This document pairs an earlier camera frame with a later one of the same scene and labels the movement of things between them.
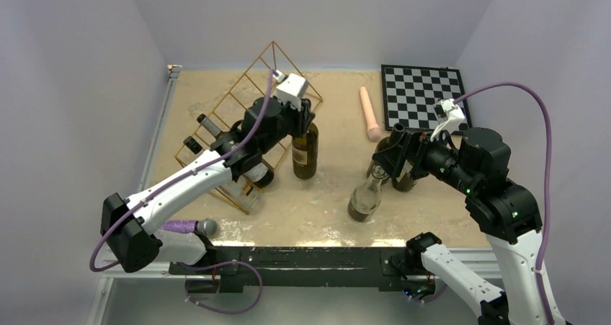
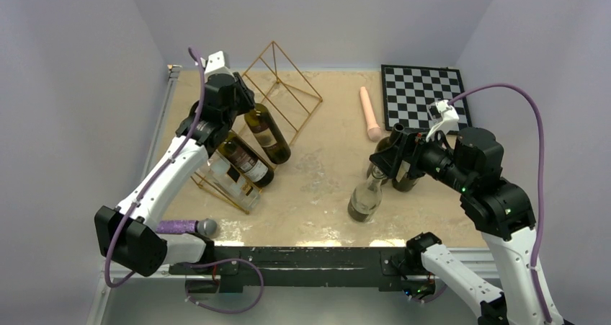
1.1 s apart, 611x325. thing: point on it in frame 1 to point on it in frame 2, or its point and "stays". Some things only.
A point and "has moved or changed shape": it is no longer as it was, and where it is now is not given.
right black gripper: (393, 158) stays
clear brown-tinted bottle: (365, 198) stays
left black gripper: (301, 118) to (245, 94)
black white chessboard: (409, 93) stays
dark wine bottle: (305, 153) has moved or changed shape
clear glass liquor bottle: (241, 192) stays
